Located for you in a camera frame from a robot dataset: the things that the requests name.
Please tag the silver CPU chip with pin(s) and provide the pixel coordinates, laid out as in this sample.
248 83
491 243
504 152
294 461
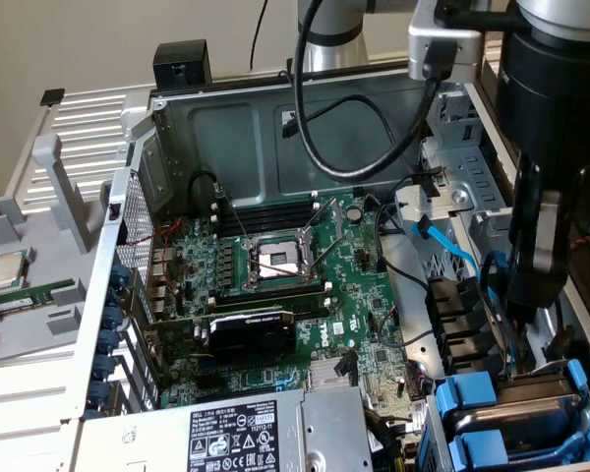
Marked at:
6 271

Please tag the grey parts rack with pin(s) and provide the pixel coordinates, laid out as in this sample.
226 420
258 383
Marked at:
34 327

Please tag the blue disk carrier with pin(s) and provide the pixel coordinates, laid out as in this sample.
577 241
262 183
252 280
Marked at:
477 447

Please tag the dark blue slot latch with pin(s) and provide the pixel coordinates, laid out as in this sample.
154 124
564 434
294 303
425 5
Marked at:
98 392
103 367
108 340
112 317
114 296
121 274

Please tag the black table corner cap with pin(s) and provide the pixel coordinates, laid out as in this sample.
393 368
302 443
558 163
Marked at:
52 97

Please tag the silver drive cage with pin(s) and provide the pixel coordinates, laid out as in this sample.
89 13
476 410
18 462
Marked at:
472 172

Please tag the metal locking lever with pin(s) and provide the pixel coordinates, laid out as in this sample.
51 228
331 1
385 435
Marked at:
232 215
277 268

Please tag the round coin battery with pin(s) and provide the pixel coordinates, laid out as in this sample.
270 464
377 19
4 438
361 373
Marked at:
355 214

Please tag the metal socket cover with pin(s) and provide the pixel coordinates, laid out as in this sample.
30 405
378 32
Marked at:
337 209

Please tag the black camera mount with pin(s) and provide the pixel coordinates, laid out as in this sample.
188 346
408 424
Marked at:
491 17

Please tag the silver power supply unit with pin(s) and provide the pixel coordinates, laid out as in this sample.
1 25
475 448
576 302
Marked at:
324 428

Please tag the dark brown box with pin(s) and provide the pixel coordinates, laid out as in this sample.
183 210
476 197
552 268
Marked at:
582 187

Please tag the CPU socket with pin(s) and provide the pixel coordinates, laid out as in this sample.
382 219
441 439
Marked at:
275 255

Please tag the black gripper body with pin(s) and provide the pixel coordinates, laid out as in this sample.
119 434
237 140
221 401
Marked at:
550 98

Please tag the black graphics card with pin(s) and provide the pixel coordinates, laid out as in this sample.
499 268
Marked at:
255 341

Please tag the open PC case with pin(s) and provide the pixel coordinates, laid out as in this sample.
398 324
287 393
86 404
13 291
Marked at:
216 142

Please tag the hard drive in blue caddy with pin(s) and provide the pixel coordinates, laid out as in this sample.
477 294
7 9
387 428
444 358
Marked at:
431 442

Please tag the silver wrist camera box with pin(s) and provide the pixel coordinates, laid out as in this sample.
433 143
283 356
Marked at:
464 49

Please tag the green RAM stick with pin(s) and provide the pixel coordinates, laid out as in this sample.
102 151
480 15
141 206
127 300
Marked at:
34 294

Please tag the silver chipset heatsink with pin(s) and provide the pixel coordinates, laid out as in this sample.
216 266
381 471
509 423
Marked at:
324 373

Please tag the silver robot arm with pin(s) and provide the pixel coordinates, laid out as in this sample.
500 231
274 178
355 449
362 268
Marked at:
324 49

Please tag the green motherboard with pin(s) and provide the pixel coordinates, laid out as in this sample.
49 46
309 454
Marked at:
359 295

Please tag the hard disk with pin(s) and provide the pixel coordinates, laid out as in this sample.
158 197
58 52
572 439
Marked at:
472 393

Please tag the black RAM slot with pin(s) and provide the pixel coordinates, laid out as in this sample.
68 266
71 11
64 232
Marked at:
255 209
255 221
275 295
310 307

